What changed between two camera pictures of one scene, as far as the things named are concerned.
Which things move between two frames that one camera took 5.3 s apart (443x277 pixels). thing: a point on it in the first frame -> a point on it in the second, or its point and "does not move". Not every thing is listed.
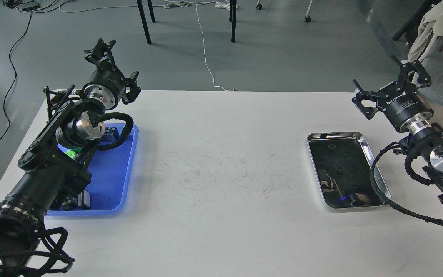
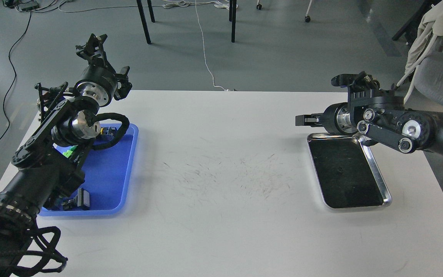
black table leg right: (233, 12) does not move
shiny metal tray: (342, 162) does not move
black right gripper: (404, 104) -> (337, 119)
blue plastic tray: (112, 172) does not move
